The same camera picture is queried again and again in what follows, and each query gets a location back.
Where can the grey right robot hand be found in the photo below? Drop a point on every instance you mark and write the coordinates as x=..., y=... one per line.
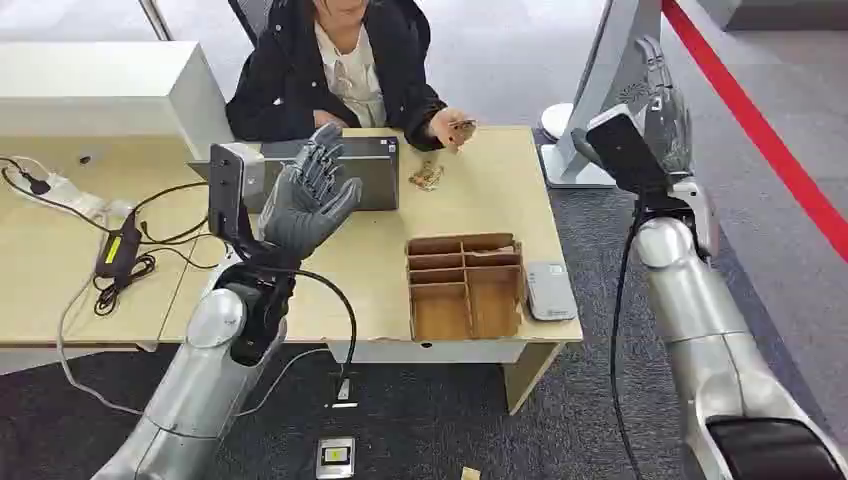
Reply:
x=666, y=126

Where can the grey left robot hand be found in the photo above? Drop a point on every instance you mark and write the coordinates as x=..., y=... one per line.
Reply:
x=301, y=212

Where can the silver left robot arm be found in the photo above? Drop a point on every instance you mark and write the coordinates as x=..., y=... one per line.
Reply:
x=199, y=391

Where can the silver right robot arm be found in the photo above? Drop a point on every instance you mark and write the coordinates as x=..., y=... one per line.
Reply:
x=702, y=331

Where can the grey laptop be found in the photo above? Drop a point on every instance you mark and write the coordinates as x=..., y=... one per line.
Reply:
x=374, y=179

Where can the silver standing display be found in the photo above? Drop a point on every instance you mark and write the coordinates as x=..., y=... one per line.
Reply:
x=609, y=66

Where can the pale wooden desk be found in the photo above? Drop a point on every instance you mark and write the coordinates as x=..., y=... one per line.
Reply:
x=371, y=265
x=40, y=278

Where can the person's right hand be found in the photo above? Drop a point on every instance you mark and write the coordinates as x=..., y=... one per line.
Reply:
x=328, y=119

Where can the person's hand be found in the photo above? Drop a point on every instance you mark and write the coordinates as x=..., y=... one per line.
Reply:
x=328, y=119
x=444, y=126

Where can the person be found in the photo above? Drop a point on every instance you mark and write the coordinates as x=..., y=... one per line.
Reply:
x=285, y=73

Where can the grey plinth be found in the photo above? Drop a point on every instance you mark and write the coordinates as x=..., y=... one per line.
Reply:
x=782, y=13

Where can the person's left hand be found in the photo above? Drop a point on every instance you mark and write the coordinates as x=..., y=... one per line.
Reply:
x=444, y=126

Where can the floor outlet with plug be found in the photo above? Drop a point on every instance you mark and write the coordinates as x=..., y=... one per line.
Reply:
x=342, y=392

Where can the black power adapter yellow label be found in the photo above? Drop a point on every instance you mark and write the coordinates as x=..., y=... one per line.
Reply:
x=119, y=248

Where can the white flat handheld device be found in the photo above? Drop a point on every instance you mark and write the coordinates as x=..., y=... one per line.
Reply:
x=550, y=291

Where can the wooden card box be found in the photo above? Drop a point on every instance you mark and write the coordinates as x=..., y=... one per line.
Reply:
x=493, y=305

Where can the white desk partition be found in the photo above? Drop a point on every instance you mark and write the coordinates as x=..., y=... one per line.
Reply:
x=99, y=86

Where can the white power strip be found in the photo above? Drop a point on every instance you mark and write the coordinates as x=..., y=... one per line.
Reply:
x=63, y=192

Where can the grey metal bar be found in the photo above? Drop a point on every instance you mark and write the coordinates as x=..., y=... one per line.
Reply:
x=156, y=20

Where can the metal floor socket plate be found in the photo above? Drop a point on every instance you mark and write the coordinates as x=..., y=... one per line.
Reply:
x=335, y=457

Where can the small cardboard scrap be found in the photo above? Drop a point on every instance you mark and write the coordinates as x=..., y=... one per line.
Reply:
x=470, y=474

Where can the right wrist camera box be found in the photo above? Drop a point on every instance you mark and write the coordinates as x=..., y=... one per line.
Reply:
x=623, y=149

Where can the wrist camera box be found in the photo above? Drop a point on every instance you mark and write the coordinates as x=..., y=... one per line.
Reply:
x=623, y=149
x=225, y=185

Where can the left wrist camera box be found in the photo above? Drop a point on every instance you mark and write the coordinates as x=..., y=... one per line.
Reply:
x=225, y=185

